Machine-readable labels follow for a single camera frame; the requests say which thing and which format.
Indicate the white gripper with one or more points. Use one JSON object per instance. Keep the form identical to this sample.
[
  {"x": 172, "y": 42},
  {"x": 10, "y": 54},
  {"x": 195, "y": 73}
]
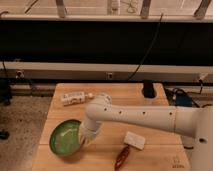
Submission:
[{"x": 85, "y": 135}]

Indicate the green ceramic bowl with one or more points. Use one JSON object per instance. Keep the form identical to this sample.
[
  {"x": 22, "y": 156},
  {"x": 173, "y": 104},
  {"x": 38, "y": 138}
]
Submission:
[{"x": 64, "y": 139}]

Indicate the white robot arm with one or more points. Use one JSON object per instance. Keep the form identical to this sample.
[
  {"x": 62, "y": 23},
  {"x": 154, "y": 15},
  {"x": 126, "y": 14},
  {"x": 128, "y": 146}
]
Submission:
[{"x": 188, "y": 121}]

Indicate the white plastic bottle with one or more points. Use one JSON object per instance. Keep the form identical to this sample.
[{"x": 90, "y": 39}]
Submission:
[{"x": 76, "y": 97}]

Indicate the red chili pepper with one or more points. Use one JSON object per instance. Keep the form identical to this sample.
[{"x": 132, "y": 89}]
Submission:
[{"x": 121, "y": 157}]

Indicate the white sponge block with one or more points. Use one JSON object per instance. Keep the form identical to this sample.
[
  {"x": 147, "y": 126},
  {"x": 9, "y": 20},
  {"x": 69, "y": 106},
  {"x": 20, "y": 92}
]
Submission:
[{"x": 134, "y": 140}]

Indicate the black cylindrical post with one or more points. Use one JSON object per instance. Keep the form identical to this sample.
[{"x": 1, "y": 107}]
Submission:
[{"x": 148, "y": 89}]

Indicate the blue box with cables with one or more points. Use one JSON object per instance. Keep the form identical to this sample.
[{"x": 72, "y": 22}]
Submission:
[{"x": 179, "y": 97}]

